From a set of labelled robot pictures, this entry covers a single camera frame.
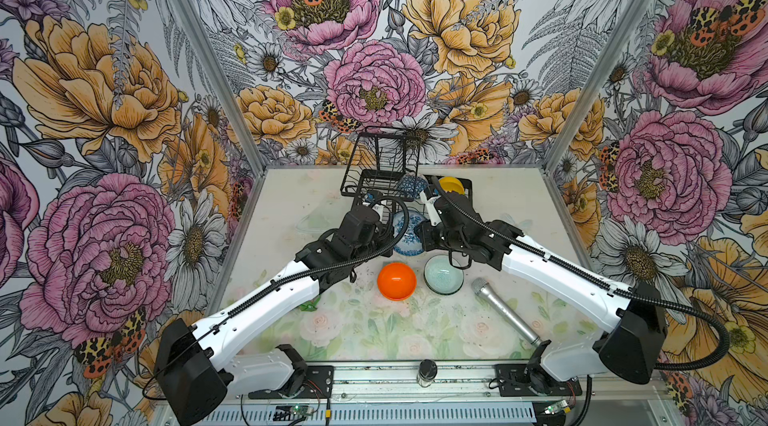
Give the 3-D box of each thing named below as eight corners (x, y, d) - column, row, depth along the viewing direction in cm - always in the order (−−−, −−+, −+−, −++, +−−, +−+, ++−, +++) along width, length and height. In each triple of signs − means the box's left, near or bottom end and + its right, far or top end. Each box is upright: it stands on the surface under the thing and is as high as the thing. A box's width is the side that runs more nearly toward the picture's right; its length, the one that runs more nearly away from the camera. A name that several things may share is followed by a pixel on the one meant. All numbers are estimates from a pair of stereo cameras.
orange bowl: (377, 303, 89) (376, 296, 85) (378, 270, 95) (378, 262, 92) (416, 303, 89) (417, 296, 85) (414, 270, 95) (415, 262, 92)
